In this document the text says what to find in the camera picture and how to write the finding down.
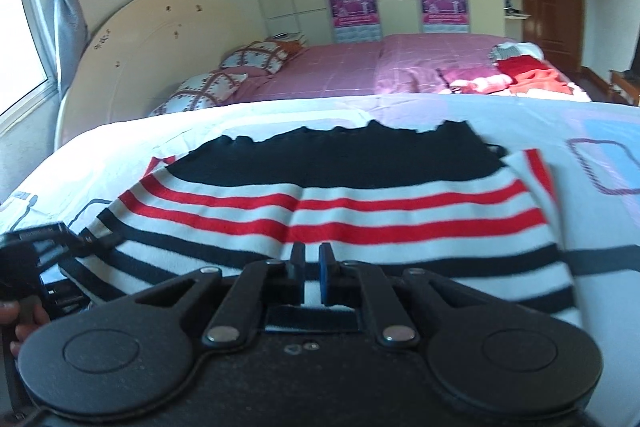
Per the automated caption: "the blue patterned blanket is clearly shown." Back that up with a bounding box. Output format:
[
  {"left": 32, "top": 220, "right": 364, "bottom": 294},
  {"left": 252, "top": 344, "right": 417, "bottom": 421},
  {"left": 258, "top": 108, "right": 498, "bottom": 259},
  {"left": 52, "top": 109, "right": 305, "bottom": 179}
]
[{"left": 0, "top": 92, "right": 640, "bottom": 360}]

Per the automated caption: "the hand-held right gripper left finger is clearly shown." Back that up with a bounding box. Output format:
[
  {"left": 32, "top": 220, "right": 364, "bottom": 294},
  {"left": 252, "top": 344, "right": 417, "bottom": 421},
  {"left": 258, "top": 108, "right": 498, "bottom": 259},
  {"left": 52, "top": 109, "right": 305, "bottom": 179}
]
[{"left": 134, "top": 242, "right": 307, "bottom": 349}]

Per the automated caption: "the patterned pillow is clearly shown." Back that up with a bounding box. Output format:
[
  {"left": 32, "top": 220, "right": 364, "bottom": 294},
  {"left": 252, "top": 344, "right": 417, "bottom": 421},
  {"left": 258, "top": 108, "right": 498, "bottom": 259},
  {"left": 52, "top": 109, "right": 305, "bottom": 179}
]
[
  {"left": 220, "top": 38, "right": 307, "bottom": 76},
  {"left": 149, "top": 69, "right": 252, "bottom": 118}
]

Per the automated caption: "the pink garment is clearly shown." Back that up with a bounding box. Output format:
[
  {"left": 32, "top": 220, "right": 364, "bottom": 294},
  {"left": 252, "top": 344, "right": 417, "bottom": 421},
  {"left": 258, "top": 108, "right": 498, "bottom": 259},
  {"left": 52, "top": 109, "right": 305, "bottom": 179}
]
[{"left": 449, "top": 73, "right": 517, "bottom": 96}]

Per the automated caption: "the red garment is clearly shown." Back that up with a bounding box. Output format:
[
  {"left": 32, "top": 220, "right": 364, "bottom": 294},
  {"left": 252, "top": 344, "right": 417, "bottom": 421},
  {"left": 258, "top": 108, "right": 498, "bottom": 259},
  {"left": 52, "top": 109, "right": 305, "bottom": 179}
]
[{"left": 494, "top": 56, "right": 577, "bottom": 98}]

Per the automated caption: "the person's left hand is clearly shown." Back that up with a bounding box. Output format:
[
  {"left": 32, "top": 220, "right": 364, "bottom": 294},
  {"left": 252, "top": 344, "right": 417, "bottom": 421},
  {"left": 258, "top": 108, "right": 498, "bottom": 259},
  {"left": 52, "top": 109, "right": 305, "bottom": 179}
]
[{"left": 0, "top": 299, "right": 52, "bottom": 358}]

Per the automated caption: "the window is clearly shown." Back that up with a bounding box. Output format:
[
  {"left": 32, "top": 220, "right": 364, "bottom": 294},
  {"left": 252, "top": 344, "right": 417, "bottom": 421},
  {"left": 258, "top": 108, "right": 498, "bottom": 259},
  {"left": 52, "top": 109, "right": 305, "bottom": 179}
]
[{"left": 0, "top": 0, "right": 52, "bottom": 118}]

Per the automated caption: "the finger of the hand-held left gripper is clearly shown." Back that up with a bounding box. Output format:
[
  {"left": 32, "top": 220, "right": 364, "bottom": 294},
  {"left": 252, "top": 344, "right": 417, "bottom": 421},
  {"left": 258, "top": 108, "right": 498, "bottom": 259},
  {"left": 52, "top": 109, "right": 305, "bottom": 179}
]
[{"left": 0, "top": 222, "right": 126, "bottom": 259}]

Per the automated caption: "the striped knit sweater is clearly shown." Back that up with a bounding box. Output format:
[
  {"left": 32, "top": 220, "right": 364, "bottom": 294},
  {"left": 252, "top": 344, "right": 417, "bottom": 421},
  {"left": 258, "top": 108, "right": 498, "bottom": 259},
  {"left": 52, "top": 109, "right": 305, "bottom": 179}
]
[{"left": 75, "top": 119, "right": 584, "bottom": 329}]

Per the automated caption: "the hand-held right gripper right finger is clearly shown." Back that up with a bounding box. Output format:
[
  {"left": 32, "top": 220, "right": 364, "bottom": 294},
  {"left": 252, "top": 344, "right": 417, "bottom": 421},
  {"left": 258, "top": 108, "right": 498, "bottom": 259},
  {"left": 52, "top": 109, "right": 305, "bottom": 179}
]
[{"left": 319, "top": 242, "right": 495, "bottom": 350}]

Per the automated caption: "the cream round headboard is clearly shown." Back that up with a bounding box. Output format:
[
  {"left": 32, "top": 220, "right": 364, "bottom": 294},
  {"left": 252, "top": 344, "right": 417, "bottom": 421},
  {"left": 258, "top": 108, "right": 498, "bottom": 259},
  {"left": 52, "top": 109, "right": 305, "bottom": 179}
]
[{"left": 54, "top": 0, "right": 269, "bottom": 151}]

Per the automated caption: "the white striped cloth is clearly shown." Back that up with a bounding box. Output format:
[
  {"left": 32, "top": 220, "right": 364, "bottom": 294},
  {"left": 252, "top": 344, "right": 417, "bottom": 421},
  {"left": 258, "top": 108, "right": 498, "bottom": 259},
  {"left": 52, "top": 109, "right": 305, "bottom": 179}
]
[{"left": 488, "top": 42, "right": 547, "bottom": 64}]

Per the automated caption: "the pink bed sheet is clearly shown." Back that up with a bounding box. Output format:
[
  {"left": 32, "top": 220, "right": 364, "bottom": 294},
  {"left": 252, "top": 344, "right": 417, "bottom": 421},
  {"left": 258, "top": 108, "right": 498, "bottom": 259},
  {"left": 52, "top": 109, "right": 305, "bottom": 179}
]
[{"left": 235, "top": 33, "right": 592, "bottom": 104}]

